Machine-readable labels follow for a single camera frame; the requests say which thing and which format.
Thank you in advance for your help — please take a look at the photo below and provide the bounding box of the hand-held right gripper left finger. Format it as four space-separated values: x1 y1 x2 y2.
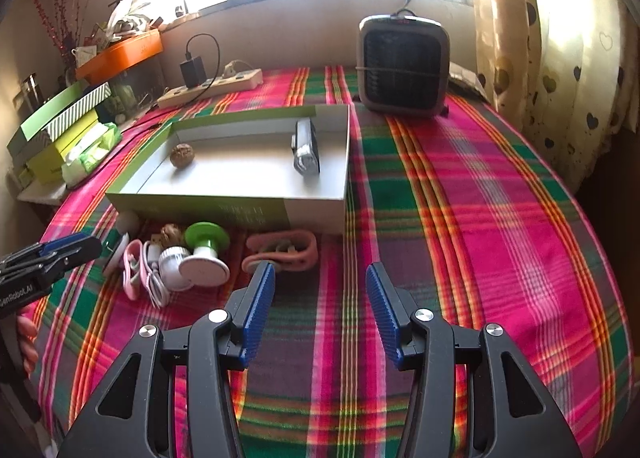
57 260 277 458

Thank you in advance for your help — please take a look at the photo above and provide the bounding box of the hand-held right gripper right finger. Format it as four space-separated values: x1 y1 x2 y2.
365 262 583 458

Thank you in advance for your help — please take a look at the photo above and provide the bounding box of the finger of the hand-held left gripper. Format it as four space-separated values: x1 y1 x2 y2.
0 232 93 264
0 237 103 289

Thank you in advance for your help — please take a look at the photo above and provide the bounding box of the salmon pink clip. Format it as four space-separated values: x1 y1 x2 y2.
241 232 319 275

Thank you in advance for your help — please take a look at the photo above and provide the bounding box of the green and white spool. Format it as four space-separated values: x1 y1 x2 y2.
177 221 232 289

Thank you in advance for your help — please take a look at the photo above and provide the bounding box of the small white jar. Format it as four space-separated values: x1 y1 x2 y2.
157 245 191 271

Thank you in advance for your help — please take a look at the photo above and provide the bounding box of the shallow green cardboard box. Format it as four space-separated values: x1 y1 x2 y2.
105 104 351 235

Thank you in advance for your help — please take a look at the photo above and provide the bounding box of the person's left hand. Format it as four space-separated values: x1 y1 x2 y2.
15 315 40 374

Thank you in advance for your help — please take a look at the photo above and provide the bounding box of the yellow-green box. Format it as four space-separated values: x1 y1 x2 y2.
25 110 101 184

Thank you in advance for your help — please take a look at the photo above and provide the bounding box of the green wet wipes pack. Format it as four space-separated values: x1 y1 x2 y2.
61 122 123 189

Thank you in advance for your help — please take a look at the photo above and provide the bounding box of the plaid blanket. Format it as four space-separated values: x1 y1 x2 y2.
25 65 628 458

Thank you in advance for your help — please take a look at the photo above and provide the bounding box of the black flashlight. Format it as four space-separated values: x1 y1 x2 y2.
291 119 321 178

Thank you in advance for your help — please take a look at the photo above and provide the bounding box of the orange box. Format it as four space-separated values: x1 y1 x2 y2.
75 30 164 81

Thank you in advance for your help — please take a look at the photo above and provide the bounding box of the beige power strip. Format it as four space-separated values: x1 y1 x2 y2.
157 69 263 110

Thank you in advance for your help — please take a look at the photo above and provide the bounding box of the black charger adapter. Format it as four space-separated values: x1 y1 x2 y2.
180 56 207 89

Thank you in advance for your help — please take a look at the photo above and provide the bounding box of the red branch decoration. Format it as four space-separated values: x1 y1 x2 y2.
32 0 76 69

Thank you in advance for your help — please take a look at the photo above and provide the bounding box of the pile of household clutter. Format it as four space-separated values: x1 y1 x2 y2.
92 0 166 46

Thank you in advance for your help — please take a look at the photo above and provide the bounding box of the white plug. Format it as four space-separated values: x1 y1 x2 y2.
220 60 251 80

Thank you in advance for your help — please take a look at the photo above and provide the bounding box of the grey space heater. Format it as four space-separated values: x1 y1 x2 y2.
357 13 451 118

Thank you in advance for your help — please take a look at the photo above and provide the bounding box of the heart print curtain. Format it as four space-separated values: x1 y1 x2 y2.
472 0 640 194

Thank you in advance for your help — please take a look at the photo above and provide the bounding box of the black charger cable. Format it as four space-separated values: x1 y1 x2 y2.
115 33 222 134

